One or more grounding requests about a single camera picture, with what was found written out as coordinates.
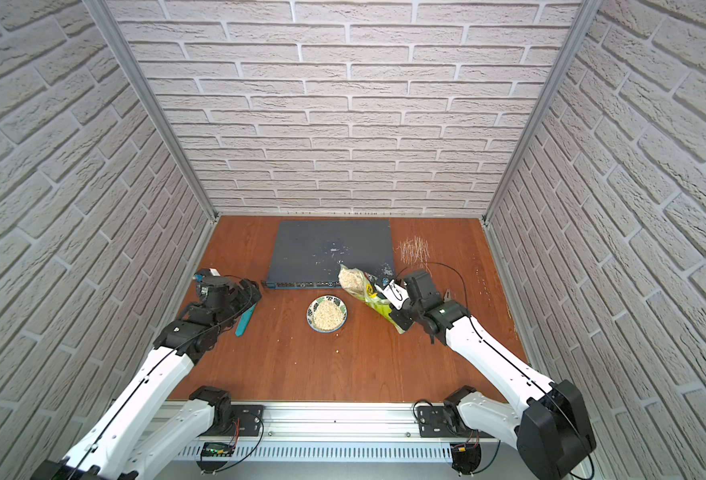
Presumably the green oats bag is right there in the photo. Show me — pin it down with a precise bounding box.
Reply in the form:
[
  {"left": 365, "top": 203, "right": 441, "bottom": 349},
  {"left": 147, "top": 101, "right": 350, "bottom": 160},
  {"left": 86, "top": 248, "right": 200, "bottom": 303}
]
[{"left": 338, "top": 265, "right": 405, "bottom": 334}]

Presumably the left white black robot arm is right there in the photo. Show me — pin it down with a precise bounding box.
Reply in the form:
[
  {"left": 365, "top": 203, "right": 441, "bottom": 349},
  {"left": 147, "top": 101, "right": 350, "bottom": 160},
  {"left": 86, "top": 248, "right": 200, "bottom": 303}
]
[{"left": 32, "top": 269, "right": 262, "bottom": 479}]

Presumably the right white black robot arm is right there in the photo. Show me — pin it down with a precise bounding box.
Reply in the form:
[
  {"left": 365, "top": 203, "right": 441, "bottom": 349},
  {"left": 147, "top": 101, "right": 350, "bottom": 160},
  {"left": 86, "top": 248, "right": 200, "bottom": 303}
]
[{"left": 376, "top": 270, "right": 596, "bottom": 479}]

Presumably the green leaf pattern bowl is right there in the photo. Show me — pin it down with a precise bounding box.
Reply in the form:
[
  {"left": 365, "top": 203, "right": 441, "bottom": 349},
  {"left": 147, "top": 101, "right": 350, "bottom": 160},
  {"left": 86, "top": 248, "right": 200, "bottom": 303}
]
[{"left": 306, "top": 295, "right": 348, "bottom": 333}]

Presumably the left small circuit board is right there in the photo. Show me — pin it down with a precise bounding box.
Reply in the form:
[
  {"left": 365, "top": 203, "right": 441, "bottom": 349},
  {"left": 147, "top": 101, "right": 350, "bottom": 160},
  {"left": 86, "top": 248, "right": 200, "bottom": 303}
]
[{"left": 200, "top": 442, "right": 234, "bottom": 462}]

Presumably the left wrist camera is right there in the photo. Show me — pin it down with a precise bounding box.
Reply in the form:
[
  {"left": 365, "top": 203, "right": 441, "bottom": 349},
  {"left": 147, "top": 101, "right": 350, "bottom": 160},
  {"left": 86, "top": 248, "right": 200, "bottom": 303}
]
[{"left": 194, "top": 268, "right": 227, "bottom": 288}]

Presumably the grey network switch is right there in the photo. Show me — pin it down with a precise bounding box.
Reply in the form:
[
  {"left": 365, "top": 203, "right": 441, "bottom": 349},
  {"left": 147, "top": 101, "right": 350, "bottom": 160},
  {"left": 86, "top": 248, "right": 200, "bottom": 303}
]
[{"left": 263, "top": 219, "right": 395, "bottom": 289}]

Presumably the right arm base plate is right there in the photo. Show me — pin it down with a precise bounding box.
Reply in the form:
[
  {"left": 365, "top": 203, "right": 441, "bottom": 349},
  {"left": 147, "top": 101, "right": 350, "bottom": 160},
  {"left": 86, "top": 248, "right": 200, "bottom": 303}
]
[{"left": 412, "top": 402, "right": 476, "bottom": 439}]

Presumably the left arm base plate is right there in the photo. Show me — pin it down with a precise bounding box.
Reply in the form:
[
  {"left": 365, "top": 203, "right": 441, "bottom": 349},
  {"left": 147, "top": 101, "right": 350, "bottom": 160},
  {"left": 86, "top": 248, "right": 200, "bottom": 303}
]
[{"left": 202, "top": 404, "right": 265, "bottom": 438}]

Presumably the aluminium frame rail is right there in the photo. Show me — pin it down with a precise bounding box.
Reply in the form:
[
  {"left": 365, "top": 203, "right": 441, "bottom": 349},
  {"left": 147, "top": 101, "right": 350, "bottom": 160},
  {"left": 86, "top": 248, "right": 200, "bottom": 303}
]
[{"left": 147, "top": 401, "right": 500, "bottom": 468}]

